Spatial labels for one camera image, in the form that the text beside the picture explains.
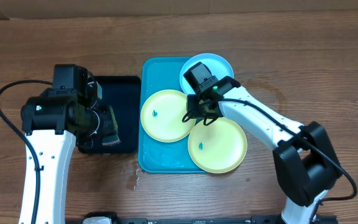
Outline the yellow plate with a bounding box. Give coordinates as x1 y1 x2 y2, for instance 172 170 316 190
140 90 196 142
188 118 247 174

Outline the blue plastic tray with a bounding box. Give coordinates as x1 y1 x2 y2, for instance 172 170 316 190
138 57 204 174

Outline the black plastic tray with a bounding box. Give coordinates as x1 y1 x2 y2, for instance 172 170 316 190
79 76 141 154

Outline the green scrubbing sponge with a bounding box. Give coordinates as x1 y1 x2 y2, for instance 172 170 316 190
101 106 121 146

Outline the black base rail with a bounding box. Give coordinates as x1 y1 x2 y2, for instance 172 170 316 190
65 211 338 224

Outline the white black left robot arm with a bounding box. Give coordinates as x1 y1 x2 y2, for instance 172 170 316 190
19 64 120 223

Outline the light blue plate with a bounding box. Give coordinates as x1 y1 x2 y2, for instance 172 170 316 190
180 53 234 95

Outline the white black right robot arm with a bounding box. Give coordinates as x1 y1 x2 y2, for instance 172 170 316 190
181 62 342 223

